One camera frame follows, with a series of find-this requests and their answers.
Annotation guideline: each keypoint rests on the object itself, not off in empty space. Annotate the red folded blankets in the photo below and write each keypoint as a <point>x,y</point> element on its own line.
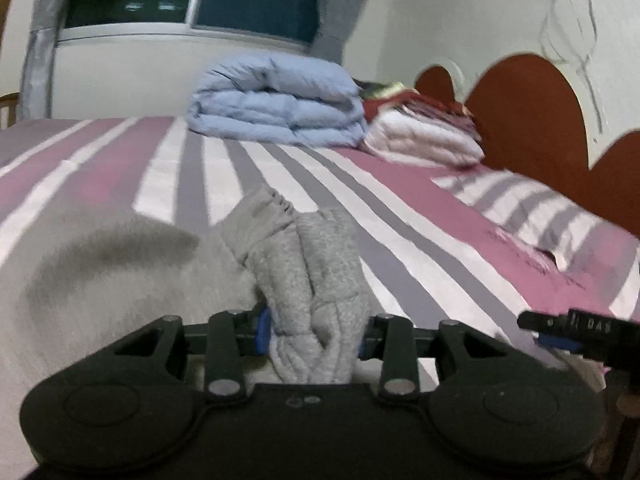
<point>377,97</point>

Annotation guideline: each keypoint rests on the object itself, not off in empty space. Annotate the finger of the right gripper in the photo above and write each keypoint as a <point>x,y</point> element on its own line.
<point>600,338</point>

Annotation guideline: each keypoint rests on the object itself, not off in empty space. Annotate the white folded quilt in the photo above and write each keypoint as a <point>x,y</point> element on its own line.
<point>396,136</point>

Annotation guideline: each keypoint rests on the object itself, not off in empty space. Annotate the grey pants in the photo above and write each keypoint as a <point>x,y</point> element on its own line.
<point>83,277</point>

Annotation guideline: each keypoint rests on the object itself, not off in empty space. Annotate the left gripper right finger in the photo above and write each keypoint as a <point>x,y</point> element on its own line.
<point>390,339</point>

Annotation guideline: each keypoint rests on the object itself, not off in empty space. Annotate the light blue folded duvet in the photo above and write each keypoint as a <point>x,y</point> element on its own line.
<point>280,98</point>

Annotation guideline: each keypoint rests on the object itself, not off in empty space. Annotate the wooden chair by door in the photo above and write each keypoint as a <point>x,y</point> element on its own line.
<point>8,109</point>

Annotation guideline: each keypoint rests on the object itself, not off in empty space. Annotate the red wooden headboard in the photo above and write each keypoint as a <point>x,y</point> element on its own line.
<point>531,123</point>

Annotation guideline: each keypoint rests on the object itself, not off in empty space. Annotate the grey curtain left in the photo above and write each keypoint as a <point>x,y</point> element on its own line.
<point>36,82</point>

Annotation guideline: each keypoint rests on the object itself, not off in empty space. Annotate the striped pink grey bedsheet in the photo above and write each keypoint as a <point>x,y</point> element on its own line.
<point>426,255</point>

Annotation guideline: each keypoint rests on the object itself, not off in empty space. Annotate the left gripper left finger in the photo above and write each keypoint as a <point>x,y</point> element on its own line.
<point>230,337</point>

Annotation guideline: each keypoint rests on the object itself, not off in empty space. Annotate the striped pillow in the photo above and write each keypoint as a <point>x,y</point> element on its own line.
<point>583,246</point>

